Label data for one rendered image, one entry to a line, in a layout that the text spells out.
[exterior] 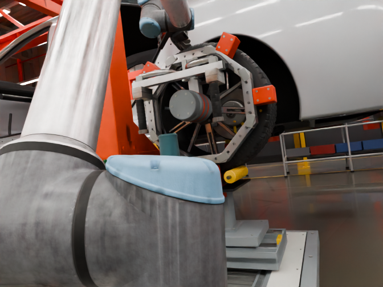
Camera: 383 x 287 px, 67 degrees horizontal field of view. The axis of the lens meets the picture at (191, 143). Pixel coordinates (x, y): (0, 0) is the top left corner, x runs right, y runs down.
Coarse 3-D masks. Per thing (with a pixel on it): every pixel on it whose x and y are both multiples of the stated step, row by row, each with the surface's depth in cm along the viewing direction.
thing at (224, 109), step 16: (160, 96) 153; (208, 96) 147; (224, 96) 141; (160, 112) 154; (224, 112) 141; (240, 112) 138; (176, 128) 153; (208, 128) 145; (224, 128) 142; (192, 144) 149
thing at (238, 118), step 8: (232, 96) 183; (240, 96) 181; (224, 104) 181; (232, 104) 178; (240, 104) 178; (224, 120) 180; (232, 120) 179; (240, 120) 177; (216, 128) 188; (232, 128) 184; (224, 136) 186; (232, 136) 184
